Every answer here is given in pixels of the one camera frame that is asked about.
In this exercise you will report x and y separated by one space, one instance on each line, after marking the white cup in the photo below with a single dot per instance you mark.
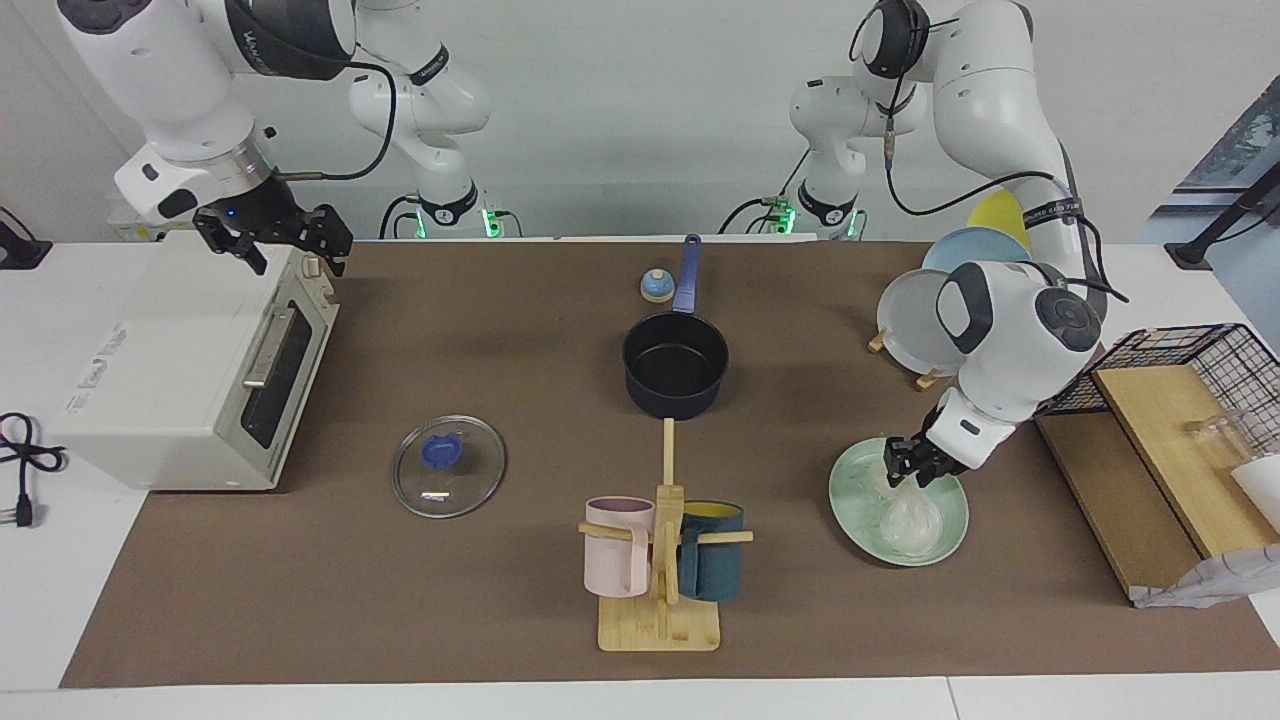
1262 490

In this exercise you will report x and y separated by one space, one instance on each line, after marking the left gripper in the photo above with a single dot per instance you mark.
933 425

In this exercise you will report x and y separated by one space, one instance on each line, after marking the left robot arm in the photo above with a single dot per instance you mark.
1010 110

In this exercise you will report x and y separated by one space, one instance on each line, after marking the white plate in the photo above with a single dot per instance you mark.
910 320

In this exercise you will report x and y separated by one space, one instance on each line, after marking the blue call bell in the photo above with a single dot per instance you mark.
657 288

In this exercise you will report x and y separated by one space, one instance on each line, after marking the wooden mug rack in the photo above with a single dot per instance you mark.
665 610

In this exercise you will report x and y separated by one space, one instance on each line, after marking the wooden plate rack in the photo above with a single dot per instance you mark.
928 380

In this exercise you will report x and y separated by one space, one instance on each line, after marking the pink mug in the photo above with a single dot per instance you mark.
617 560

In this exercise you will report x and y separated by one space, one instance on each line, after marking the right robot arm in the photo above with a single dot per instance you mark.
190 70

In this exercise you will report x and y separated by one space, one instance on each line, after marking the light wooden board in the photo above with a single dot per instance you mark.
1170 450

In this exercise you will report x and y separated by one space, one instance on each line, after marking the dark teal mug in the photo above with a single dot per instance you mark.
712 565

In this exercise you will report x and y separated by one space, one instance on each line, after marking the grey patterned cloth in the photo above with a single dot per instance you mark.
1215 580

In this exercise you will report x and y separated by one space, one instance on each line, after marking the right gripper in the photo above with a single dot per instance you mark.
252 205

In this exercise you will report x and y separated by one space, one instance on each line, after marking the light blue plate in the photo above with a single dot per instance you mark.
975 250

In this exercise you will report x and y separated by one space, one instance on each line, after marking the white toaster oven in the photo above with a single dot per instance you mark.
170 350

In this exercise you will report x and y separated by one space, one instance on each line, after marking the yellow plate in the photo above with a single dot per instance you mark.
1000 215

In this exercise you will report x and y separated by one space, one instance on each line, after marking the dark wooden board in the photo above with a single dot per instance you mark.
1110 490

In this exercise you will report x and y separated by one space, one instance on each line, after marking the clear glass cup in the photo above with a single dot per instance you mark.
1215 435

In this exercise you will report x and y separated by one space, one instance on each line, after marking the green plate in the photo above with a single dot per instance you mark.
855 510

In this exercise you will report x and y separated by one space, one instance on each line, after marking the black stand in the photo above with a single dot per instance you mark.
1225 220
18 250

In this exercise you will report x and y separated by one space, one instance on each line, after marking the glass lid with blue knob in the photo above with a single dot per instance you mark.
448 467

